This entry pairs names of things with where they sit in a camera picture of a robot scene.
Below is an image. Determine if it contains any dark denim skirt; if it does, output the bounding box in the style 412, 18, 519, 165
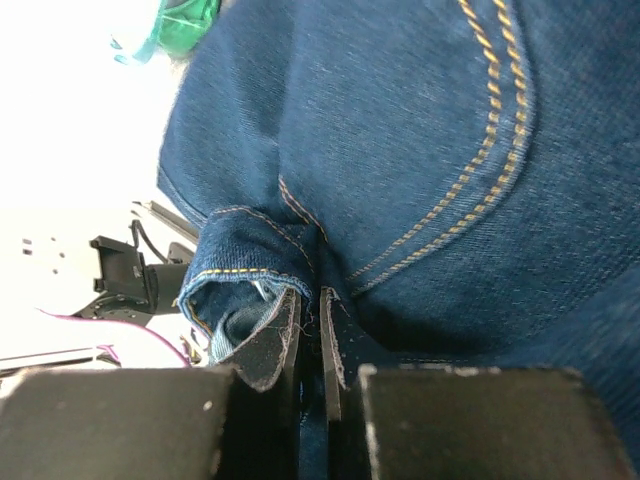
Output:
158, 1, 639, 462

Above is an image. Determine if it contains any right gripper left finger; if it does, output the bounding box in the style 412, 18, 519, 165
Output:
1, 290, 302, 479

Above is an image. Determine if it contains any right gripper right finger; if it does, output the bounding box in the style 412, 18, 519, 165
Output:
319, 288, 635, 479

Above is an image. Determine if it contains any teal laundry basket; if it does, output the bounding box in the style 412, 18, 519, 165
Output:
110, 0, 222, 65

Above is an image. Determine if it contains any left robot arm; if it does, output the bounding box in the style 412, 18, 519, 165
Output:
1, 218, 205, 376

